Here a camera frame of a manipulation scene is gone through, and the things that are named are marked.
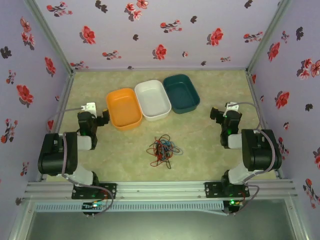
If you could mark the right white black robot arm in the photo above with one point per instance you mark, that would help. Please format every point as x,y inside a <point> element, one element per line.
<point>260,150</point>

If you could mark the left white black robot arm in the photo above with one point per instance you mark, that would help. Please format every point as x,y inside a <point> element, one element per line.
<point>55,155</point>

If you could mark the orange plastic bin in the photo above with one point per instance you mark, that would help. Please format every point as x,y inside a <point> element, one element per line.
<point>123,110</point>

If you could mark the teal plastic bin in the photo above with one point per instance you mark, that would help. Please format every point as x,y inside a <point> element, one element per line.
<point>181,93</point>

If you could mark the white plastic bin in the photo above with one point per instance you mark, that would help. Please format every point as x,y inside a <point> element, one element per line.
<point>152,100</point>

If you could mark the grey metal sheet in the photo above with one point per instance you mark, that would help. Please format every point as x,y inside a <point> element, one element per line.
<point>160,227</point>

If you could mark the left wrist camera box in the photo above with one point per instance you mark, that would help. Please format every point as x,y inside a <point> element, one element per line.
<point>90,107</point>

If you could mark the aluminium side rail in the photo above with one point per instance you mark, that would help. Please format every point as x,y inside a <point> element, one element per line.
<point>251,85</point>
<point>64,97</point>

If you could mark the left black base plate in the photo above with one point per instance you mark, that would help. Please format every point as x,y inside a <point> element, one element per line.
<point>110,191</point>

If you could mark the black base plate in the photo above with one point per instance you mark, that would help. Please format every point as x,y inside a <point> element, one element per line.
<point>212,190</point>
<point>110,191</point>

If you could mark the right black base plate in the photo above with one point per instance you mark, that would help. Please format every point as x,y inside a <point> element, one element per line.
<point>212,190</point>

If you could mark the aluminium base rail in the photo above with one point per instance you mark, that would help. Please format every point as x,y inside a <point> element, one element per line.
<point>160,190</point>

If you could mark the aluminium corner post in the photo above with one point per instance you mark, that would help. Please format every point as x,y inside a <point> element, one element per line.
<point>51,37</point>
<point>267,37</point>

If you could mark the aluminium lower frame bar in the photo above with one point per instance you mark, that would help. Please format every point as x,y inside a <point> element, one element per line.
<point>303,232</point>
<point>17,232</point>

